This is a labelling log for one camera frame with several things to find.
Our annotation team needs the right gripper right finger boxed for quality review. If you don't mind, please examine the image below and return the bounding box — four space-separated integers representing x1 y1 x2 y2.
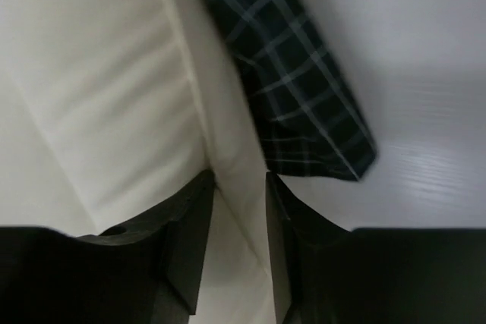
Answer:
266 173 485 323

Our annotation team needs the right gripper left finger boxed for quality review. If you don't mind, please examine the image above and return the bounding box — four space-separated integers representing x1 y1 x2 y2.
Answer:
1 170 215 324

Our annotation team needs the dark checked pillowcase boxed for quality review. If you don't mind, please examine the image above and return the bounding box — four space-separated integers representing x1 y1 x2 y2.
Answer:
205 0 377 181

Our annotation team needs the cream pillow with bear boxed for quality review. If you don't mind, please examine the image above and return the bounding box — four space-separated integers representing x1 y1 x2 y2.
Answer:
1 0 276 323

